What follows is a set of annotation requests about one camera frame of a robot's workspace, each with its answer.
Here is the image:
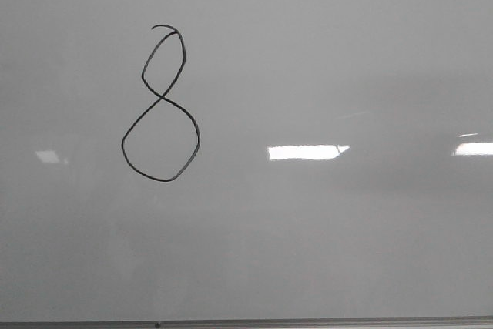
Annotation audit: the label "grey aluminium whiteboard frame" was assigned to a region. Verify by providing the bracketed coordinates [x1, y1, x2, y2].
[1, 315, 492, 328]

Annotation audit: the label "white whiteboard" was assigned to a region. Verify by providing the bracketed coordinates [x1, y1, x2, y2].
[1, 0, 492, 321]

